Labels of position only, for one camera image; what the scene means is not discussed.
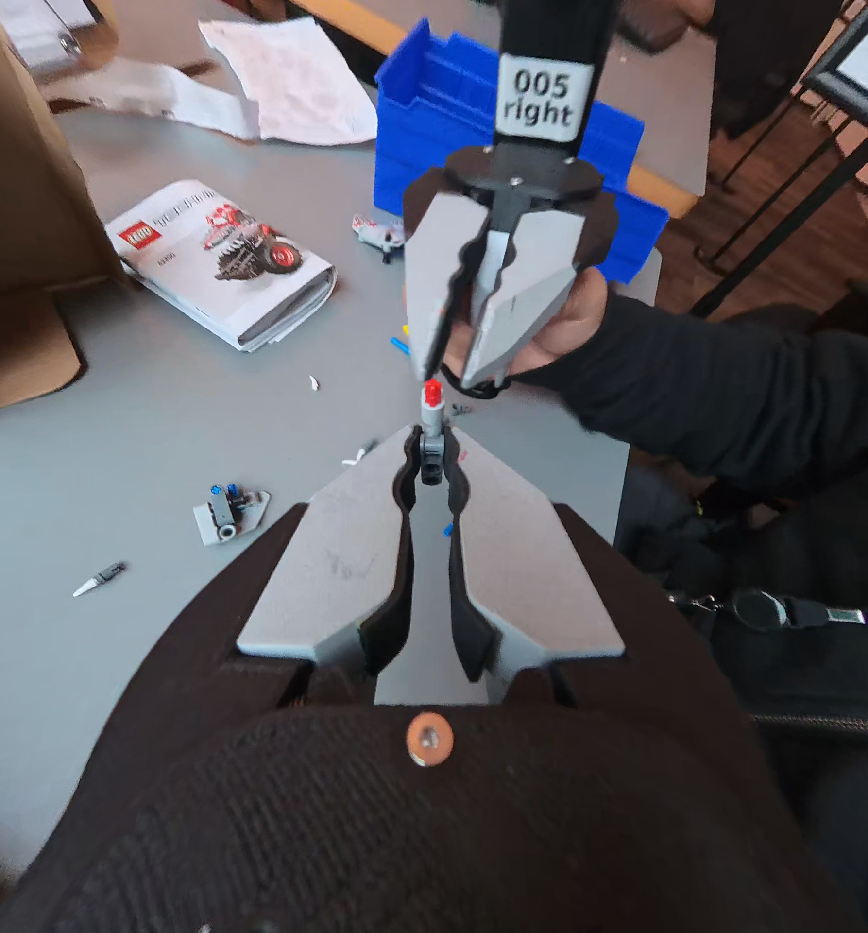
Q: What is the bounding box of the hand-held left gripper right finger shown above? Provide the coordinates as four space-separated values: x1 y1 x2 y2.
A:
443 425 628 684

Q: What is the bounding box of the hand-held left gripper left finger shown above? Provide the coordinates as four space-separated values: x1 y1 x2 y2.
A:
237 425 417 676

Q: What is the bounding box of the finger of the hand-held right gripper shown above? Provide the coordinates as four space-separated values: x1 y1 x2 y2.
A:
460 210 589 391
403 191 493 383

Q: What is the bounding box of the grey lego piece red pin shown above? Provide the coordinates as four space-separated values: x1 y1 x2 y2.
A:
418 379 451 487

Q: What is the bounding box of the person's right forearm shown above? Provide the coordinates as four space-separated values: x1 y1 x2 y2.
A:
510 292 868 504

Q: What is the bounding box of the red white lego piece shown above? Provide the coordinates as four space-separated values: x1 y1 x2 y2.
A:
352 213 408 265

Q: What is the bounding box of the small grey lego assembly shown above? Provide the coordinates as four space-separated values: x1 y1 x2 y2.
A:
192 483 272 546

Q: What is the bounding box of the white black pointed lego piece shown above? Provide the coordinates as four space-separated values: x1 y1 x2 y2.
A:
71 561 128 599

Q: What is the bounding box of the lego instruction booklet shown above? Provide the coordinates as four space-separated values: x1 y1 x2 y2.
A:
104 180 339 353

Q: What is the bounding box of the person's right hand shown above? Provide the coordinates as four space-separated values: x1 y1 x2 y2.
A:
441 266 611 380

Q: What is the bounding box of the blue plastic bin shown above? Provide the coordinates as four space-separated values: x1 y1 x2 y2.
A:
374 18 669 285

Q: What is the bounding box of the black badge reel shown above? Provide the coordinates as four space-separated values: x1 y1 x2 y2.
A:
667 589 866 634

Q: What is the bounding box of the white printed paper sheet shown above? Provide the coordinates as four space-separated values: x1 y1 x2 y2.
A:
199 16 378 145

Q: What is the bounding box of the crumpled white paper sheet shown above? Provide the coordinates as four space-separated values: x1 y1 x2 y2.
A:
40 58 261 141

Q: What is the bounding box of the person's black jacket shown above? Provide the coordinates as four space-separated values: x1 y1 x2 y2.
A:
616 466 868 933

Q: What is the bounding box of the brown cardboard box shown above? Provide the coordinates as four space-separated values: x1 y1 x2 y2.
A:
0 0 132 422

